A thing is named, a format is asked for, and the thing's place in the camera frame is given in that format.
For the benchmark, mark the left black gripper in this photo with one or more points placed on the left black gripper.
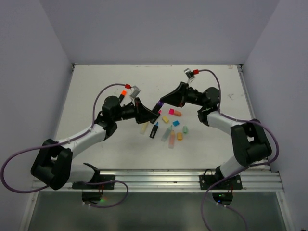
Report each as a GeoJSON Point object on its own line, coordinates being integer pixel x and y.
{"type": "Point", "coordinates": [141, 114]}

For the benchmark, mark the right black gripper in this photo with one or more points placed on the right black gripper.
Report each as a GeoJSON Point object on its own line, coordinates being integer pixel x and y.
{"type": "Point", "coordinates": [179, 96]}

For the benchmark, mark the pastel yellow highlighter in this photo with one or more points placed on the pastel yellow highlighter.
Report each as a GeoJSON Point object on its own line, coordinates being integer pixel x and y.
{"type": "Point", "coordinates": [144, 127]}

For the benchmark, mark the purple cap black highlighter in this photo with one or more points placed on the purple cap black highlighter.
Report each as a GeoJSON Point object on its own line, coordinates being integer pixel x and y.
{"type": "Point", "coordinates": [156, 110]}

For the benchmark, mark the peach cap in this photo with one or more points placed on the peach cap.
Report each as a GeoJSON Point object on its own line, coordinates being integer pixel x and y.
{"type": "Point", "coordinates": [177, 113]}

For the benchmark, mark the blue black highlighter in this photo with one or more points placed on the blue black highlighter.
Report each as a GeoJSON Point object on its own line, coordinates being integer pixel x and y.
{"type": "Point", "coordinates": [154, 130]}

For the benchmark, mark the pastel yellow cap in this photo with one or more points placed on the pastel yellow cap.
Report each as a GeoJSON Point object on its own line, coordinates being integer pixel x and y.
{"type": "Point", "coordinates": [165, 119]}

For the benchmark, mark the blue cap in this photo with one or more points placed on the blue cap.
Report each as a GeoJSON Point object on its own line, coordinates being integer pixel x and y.
{"type": "Point", "coordinates": [176, 123]}

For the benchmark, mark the pastel green highlighter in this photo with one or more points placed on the pastel green highlighter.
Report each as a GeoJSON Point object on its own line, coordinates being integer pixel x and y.
{"type": "Point", "coordinates": [166, 133]}

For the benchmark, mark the pastel green cap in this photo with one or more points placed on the pastel green cap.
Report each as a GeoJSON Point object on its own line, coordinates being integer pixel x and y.
{"type": "Point", "coordinates": [185, 130]}

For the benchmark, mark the pastel orange cap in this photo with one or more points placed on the pastel orange cap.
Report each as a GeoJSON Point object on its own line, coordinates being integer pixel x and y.
{"type": "Point", "coordinates": [179, 136]}

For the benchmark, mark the pastel orange highlighter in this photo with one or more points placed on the pastel orange highlighter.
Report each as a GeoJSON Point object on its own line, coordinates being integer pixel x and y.
{"type": "Point", "coordinates": [171, 140]}

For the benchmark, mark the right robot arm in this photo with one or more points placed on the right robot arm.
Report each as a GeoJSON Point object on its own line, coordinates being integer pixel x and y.
{"type": "Point", "coordinates": [249, 141]}

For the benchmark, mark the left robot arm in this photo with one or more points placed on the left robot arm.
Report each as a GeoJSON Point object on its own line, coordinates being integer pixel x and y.
{"type": "Point", "coordinates": [53, 164]}

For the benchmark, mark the orange cap black highlighter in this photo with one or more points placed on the orange cap black highlighter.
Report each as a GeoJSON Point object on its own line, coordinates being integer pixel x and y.
{"type": "Point", "coordinates": [122, 95]}

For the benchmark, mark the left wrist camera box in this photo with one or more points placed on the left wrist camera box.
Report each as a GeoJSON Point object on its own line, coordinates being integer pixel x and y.
{"type": "Point", "coordinates": [134, 92]}

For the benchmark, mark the aluminium rail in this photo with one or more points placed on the aluminium rail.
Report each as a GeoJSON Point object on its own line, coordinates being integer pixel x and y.
{"type": "Point", "coordinates": [189, 181]}

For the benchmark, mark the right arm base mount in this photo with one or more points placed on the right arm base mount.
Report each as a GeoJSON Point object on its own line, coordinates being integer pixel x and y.
{"type": "Point", "coordinates": [225, 188]}

